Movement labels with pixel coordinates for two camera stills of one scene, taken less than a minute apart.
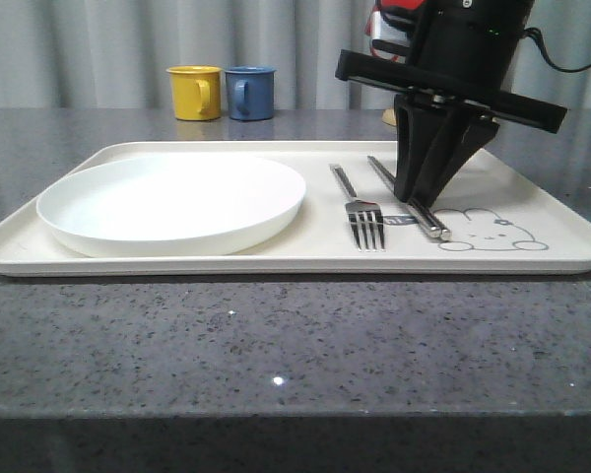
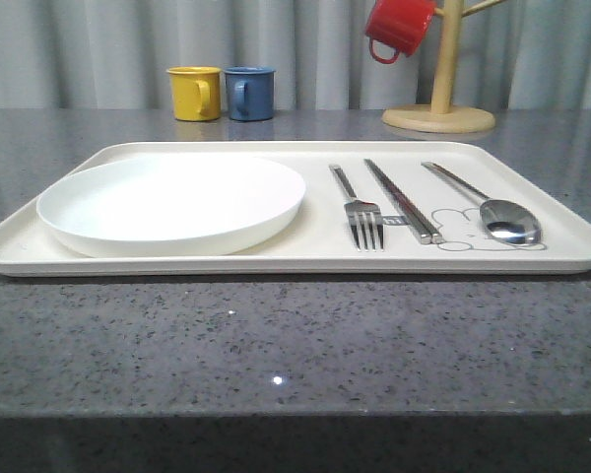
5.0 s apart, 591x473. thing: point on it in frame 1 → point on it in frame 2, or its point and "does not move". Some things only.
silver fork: [365, 219] does not move
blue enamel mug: [250, 92] does not move
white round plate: [165, 205] does not move
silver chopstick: [441, 230] → [427, 228]
